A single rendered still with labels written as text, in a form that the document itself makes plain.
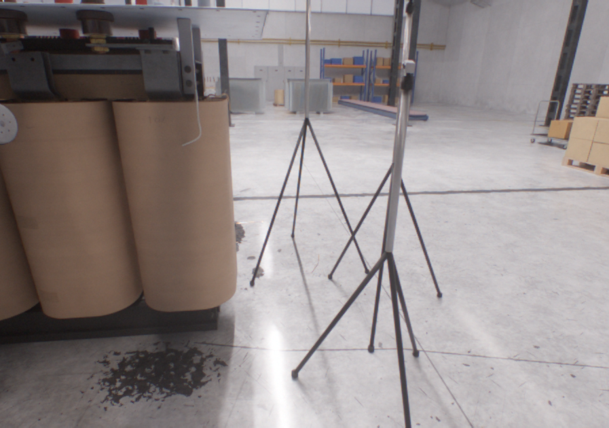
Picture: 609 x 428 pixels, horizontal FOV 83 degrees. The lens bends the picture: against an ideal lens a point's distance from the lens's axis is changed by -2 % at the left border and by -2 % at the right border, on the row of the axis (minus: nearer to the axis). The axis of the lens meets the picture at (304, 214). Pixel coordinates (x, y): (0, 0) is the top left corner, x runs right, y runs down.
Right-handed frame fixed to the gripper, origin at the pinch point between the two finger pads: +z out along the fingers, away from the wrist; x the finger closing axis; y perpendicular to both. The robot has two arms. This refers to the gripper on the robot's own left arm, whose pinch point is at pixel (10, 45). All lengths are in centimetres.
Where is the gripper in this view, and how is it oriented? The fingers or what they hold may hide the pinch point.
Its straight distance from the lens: 155.4
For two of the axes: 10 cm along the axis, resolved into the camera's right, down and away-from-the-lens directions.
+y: -0.3, -8.4, -5.4
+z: 2.0, -5.3, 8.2
